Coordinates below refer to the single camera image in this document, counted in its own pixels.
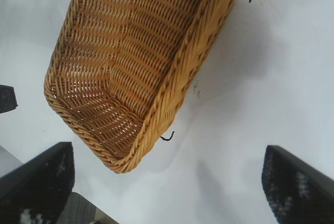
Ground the woven wicker basket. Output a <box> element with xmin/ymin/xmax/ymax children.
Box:
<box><xmin>43</xmin><ymin>0</ymin><xmax>244</xmax><ymax>174</ymax></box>

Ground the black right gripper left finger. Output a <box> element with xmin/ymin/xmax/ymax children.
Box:
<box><xmin>0</xmin><ymin>142</ymin><xmax>76</xmax><ymax>224</ymax></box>

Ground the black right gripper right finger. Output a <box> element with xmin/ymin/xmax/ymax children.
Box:
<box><xmin>261</xmin><ymin>145</ymin><xmax>334</xmax><ymax>224</ymax></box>

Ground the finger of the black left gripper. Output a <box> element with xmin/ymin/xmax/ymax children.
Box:
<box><xmin>0</xmin><ymin>85</ymin><xmax>18</xmax><ymax>115</ymax></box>

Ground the black curled thread scrap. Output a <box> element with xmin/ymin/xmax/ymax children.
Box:
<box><xmin>160</xmin><ymin>131</ymin><xmax>175</xmax><ymax>142</ymax></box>

